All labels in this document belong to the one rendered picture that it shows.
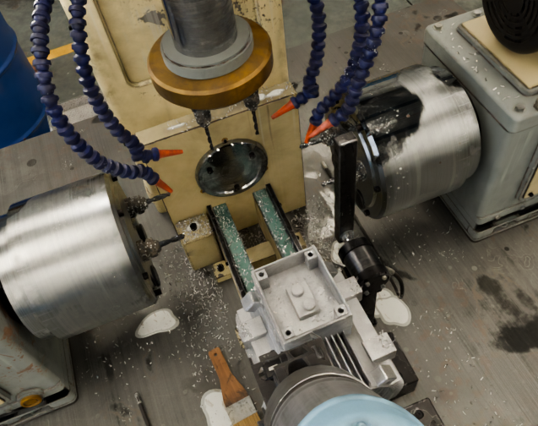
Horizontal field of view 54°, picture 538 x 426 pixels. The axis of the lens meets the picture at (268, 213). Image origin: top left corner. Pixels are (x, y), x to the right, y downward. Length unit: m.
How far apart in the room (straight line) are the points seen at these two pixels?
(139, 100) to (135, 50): 0.10
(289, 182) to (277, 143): 0.13
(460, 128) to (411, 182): 0.12
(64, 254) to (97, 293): 0.08
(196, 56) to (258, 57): 0.09
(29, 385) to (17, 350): 0.12
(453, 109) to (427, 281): 0.37
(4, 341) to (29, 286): 0.10
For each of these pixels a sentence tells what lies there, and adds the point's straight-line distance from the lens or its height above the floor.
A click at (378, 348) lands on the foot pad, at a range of 0.78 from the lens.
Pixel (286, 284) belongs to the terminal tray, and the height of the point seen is 1.12.
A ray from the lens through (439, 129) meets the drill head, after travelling 0.94.
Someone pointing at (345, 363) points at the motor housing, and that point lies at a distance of 0.74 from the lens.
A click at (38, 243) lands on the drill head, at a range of 0.88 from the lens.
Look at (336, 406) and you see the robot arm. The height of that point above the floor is 1.50.
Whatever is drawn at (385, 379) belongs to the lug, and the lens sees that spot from 0.75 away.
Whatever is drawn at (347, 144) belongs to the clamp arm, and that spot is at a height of 1.25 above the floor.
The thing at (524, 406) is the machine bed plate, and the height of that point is 0.80.
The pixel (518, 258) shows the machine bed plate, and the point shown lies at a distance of 1.22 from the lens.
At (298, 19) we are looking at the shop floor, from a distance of 3.19.
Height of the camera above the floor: 1.80
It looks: 54 degrees down
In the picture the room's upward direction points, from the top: 10 degrees counter-clockwise
